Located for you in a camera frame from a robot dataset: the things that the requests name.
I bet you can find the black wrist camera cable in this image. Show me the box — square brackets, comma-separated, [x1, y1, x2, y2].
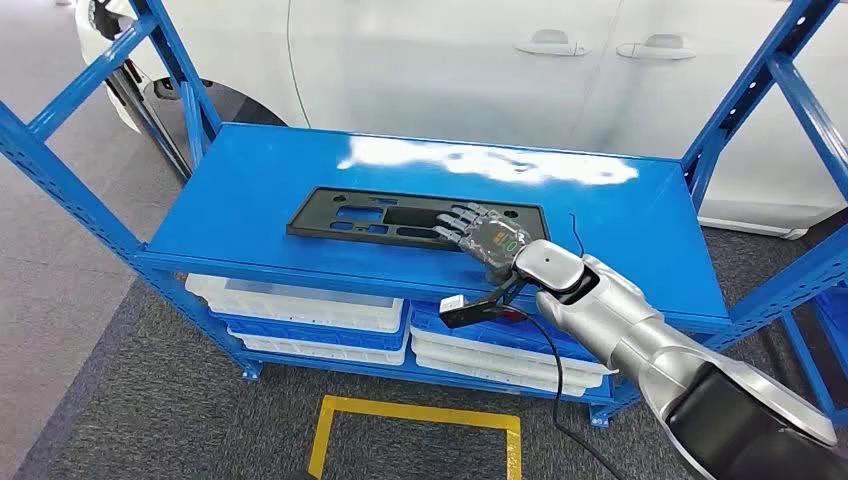
[503, 304, 627, 480]

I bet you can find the blue plastic tray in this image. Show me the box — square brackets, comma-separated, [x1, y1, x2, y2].
[208, 307, 411, 352]

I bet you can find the blue metal shelf rack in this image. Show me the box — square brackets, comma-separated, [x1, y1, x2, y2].
[0, 0, 848, 429]

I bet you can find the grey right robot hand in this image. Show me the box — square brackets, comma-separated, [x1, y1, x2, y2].
[433, 201, 533, 286]

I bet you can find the thin black wire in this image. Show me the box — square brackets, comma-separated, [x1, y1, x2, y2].
[568, 211, 586, 260]

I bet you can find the yellow floor tape square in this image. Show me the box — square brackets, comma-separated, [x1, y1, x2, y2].
[306, 395, 523, 480]

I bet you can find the white car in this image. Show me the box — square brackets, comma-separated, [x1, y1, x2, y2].
[74, 0, 848, 241]

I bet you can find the white plastic tray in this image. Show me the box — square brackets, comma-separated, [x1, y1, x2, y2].
[185, 273, 407, 334]
[228, 327, 411, 367]
[410, 327, 617, 389]
[413, 354, 591, 399]

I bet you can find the black plastic frame part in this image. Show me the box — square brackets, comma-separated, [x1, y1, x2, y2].
[286, 187, 551, 252]

